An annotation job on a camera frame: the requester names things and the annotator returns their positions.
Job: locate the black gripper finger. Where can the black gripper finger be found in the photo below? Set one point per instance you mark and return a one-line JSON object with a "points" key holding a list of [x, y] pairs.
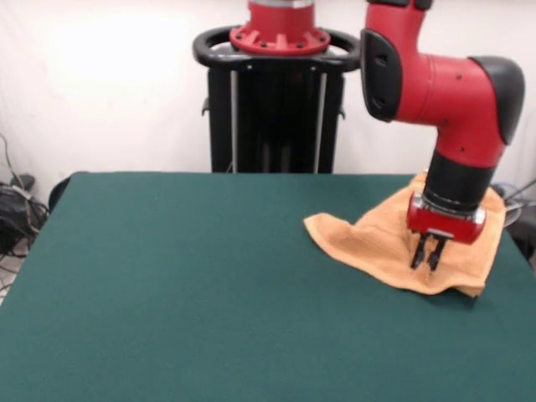
{"points": [[436, 253], [419, 251]]}

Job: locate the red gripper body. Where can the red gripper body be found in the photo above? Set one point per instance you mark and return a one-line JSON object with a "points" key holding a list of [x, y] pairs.
{"points": [[444, 228]]}

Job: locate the tan terry towel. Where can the tan terry towel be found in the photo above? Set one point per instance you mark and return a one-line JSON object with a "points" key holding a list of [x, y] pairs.
{"points": [[377, 247]]}

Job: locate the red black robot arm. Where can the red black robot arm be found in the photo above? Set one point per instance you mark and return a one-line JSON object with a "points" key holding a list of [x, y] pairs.
{"points": [[460, 92]]}

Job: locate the dark green table cloth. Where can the dark green table cloth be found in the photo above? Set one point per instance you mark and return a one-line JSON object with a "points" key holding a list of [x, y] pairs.
{"points": [[146, 293]]}

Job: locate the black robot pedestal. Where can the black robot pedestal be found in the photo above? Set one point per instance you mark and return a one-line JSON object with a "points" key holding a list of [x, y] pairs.
{"points": [[272, 125]]}

